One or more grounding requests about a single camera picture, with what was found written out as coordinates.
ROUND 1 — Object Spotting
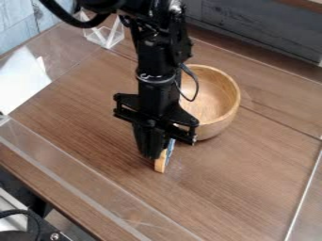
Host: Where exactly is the clear acrylic stand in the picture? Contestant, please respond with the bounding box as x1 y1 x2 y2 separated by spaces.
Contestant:
83 16 125 49

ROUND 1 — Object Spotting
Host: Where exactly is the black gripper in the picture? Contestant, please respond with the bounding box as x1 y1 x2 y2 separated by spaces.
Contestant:
114 78 200 160

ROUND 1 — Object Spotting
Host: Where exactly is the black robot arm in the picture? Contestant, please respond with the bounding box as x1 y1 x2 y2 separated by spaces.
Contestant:
77 0 200 160

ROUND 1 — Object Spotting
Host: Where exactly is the brown wooden bowl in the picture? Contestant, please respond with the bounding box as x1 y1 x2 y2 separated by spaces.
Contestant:
181 64 242 141

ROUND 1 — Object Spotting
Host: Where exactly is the black cable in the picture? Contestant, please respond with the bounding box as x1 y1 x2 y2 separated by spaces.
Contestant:
0 208 45 241

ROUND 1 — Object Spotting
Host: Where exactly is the black metal bracket with screw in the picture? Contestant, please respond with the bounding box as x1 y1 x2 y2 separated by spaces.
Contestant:
27 217 74 241

